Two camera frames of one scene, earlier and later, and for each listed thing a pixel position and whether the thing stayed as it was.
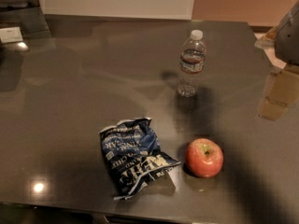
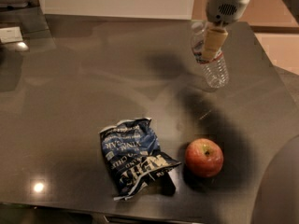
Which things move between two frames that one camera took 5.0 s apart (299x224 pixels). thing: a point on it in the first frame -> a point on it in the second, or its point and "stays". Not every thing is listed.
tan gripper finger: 281,91 -> 214,42
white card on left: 10,35 stays
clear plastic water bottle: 192,64 -> 215,69
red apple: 204,158 stays
